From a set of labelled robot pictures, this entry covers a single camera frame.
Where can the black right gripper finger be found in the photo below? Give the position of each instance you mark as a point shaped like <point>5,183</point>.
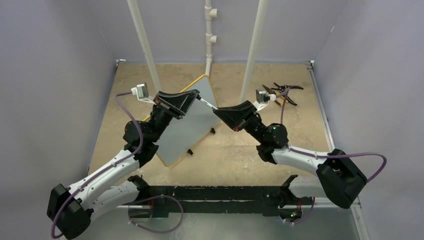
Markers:
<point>231,118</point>
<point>240,107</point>

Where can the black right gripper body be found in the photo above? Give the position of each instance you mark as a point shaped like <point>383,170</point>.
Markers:
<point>248,123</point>

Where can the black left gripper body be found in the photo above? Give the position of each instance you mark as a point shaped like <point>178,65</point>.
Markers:
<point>167,108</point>

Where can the black whiteboard marker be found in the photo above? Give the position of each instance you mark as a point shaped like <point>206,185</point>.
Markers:
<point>209,105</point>

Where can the black metal whiteboard stand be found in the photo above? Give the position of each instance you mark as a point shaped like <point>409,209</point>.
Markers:
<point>212,131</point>

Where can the yellow framed whiteboard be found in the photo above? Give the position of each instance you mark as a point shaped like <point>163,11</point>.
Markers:
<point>169,138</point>

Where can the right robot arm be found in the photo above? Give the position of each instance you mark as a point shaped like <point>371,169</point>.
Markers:
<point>339,179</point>

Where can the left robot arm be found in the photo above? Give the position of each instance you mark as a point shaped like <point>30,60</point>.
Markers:
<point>72,208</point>

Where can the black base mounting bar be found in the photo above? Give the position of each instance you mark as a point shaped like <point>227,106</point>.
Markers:
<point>267,201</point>

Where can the yellow handled needle-nose pliers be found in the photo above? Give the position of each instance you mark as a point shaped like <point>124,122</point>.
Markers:
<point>279,101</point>

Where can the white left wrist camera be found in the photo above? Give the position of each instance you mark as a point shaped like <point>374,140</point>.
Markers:
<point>142,93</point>

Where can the black handled wire cutters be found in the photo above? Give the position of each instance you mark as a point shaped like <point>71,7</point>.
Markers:
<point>282,88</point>

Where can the white PVC pipe frame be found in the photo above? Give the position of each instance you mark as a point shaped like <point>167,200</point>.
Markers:
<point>209,14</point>

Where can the aluminium rail right edge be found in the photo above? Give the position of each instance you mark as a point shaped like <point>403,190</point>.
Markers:
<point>327,130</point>

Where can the aluminium front frame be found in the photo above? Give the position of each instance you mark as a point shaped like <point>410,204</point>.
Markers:
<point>322,220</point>

